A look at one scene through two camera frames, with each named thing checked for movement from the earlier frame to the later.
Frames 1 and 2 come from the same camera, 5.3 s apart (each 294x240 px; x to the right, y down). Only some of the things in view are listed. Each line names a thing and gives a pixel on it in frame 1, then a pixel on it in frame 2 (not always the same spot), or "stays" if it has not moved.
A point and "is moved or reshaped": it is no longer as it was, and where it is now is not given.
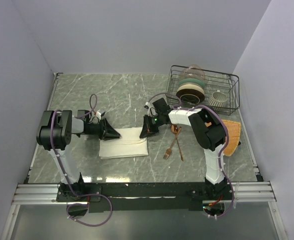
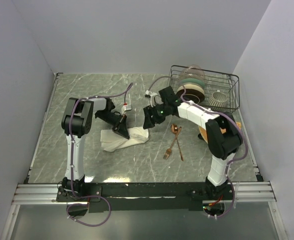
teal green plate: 192,80 stays
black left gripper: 109,132 -> 121,128
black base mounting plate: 144,196 stays
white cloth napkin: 129,144 is moved or reshaped
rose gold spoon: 174,129 stays
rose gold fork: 169,151 stays
